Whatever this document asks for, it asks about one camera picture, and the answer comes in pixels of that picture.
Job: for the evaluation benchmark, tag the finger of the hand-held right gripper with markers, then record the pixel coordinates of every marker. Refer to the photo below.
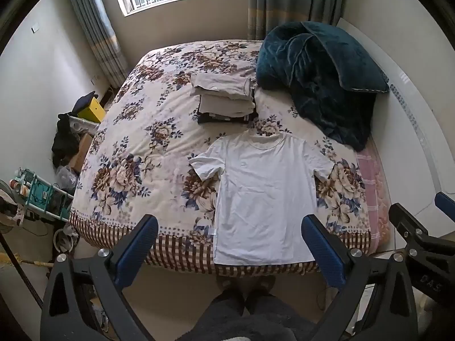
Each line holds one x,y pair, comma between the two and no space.
405,220
446,204

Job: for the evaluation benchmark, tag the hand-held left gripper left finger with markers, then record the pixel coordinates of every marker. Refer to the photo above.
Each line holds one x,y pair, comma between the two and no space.
140,241

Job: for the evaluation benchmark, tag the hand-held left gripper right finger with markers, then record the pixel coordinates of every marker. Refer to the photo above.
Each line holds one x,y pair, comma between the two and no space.
320,245

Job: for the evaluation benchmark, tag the white t-shirt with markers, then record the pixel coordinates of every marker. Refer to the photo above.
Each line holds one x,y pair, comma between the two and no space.
263,191

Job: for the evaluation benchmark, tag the black clothes heap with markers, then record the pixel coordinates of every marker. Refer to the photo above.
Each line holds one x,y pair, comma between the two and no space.
65,138

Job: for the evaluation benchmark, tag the pink checked mattress pad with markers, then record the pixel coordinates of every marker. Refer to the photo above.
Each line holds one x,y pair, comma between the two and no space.
369,174

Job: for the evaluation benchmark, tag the brown slipper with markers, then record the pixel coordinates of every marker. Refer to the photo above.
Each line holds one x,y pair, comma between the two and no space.
229,283
263,281

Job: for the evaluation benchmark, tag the clear plastic bag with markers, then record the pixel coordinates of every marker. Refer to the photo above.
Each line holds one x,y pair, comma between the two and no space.
65,177

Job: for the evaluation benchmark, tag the person's legs in dark pants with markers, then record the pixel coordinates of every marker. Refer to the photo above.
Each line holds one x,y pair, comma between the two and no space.
241,316

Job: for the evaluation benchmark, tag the teal storage rack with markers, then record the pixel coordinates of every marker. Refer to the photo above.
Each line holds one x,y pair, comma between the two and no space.
42,195

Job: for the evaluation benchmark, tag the cardboard box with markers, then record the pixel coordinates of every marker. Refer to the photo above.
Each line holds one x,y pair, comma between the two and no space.
82,149

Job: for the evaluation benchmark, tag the floral bed quilt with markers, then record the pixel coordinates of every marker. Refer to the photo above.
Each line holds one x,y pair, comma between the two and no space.
142,131

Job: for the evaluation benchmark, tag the white headboard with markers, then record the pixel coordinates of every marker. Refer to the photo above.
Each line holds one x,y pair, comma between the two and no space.
408,96

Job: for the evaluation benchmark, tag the yellow stick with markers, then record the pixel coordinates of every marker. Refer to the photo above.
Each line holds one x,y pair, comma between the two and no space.
25,261

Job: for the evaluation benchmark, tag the white plastic bin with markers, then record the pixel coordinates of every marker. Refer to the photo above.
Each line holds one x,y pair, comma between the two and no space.
83,126

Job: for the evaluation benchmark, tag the yellow box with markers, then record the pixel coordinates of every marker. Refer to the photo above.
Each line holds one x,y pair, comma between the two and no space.
93,110

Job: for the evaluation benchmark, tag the dark navy cloth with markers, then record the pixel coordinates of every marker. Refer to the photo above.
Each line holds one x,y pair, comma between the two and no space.
84,100

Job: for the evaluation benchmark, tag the teal plush blanket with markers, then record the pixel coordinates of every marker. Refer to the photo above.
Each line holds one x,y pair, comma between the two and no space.
312,78

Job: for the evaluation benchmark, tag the grey-blue curtain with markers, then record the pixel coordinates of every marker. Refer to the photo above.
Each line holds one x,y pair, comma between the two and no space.
295,0
96,32

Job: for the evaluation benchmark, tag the white wall switch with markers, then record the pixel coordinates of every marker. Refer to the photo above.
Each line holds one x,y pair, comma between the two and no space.
35,27

